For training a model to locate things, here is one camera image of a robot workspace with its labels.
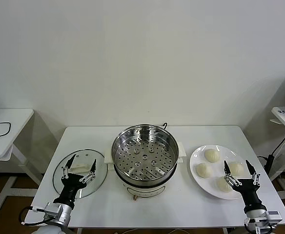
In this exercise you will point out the white height-adjustable desk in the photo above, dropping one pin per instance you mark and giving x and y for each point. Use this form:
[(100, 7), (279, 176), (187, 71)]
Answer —
[(282, 120)]

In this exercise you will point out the white electric cooker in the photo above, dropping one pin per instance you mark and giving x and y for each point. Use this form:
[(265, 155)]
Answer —
[(145, 191)]

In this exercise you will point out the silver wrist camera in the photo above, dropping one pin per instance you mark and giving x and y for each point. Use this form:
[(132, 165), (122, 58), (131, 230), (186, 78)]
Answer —
[(51, 210), (274, 215)]

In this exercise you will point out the white steamed baozi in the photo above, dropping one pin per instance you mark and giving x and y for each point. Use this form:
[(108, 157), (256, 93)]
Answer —
[(212, 155), (237, 168), (203, 170), (221, 185)]

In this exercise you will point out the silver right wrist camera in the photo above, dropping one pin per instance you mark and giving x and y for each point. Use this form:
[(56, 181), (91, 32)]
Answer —
[(274, 215)]

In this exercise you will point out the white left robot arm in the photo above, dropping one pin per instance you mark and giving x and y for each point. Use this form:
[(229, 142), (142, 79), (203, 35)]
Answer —
[(64, 217)]

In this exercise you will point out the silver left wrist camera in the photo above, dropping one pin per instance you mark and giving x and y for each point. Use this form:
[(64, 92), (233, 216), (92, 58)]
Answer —
[(51, 210)]

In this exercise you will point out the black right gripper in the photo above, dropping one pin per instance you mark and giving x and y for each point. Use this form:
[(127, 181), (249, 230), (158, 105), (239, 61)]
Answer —
[(248, 192)]

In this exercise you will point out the white side table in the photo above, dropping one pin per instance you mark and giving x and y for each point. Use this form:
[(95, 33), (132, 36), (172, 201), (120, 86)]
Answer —
[(15, 122)]

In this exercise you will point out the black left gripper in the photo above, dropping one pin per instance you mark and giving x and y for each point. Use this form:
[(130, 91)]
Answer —
[(71, 187)]

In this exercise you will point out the glass pot lid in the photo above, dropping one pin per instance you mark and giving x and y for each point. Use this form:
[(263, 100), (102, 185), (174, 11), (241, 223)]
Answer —
[(98, 180)]

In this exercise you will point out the steel steamer basket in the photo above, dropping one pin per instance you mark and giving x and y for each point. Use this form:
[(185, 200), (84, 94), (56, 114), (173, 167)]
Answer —
[(145, 158)]

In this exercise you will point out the white round plate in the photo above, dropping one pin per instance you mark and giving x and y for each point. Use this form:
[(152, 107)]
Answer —
[(201, 185)]

